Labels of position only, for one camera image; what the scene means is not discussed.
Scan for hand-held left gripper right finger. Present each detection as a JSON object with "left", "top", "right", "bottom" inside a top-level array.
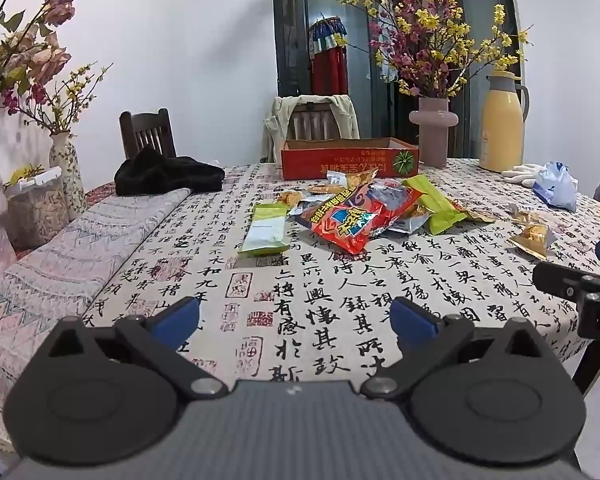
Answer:
[{"left": 361, "top": 296, "right": 556, "bottom": 402}]

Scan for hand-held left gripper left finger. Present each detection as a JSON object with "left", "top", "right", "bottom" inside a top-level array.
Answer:
[{"left": 45, "top": 296, "right": 228, "bottom": 402}]

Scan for red snack bag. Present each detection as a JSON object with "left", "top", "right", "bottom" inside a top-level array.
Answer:
[{"left": 307, "top": 182, "right": 423, "bottom": 256}]

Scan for lime green snack packet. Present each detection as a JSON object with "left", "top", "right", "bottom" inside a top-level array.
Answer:
[{"left": 402, "top": 174, "right": 468, "bottom": 236}]

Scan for green and white snack packet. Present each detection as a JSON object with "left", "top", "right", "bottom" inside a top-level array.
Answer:
[{"left": 237, "top": 203, "right": 292, "bottom": 256}]

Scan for red cardboard box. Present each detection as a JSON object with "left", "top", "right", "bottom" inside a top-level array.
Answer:
[{"left": 281, "top": 137, "right": 421, "bottom": 181}]

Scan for blue and white plastic bag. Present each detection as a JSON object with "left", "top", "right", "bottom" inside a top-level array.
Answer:
[{"left": 532, "top": 161, "right": 578, "bottom": 211}]

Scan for blue silver snack packet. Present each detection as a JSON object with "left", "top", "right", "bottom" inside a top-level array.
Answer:
[{"left": 375, "top": 180, "right": 436, "bottom": 236}]

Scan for white glove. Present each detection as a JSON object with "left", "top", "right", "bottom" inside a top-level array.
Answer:
[{"left": 501, "top": 164, "right": 548, "bottom": 188}]

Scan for pale patterned table runner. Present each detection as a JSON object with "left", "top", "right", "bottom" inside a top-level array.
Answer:
[{"left": 0, "top": 187, "right": 193, "bottom": 441}]

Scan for black fuzzy cloth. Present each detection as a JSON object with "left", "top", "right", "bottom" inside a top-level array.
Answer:
[{"left": 114, "top": 146, "right": 226, "bottom": 197}]

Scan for yellow thermos jug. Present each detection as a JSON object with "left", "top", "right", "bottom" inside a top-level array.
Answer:
[{"left": 478, "top": 70, "right": 530, "bottom": 173}]

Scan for slim floral patterned vase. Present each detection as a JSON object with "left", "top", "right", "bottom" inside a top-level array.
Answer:
[{"left": 49, "top": 131, "right": 88, "bottom": 221}]

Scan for pink glass vase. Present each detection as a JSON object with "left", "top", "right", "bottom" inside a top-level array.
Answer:
[{"left": 409, "top": 97, "right": 460, "bottom": 169}]

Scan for dark wooden chair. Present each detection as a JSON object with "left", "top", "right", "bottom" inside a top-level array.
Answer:
[{"left": 119, "top": 108, "right": 177, "bottom": 161}]

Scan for wooden chair with beige jacket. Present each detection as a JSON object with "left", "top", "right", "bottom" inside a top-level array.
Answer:
[{"left": 261, "top": 94, "right": 361, "bottom": 163}]

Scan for hanging red and blue garment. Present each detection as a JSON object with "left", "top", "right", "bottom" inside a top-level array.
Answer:
[{"left": 307, "top": 17, "right": 348, "bottom": 96}]

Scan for yellow blossom twigs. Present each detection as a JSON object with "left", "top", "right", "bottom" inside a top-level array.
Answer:
[{"left": 2, "top": 62, "right": 113, "bottom": 136}]

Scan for dried pink roses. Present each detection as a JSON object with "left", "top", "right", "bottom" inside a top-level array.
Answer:
[{"left": 0, "top": 0, "right": 83, "bottom": 121}]

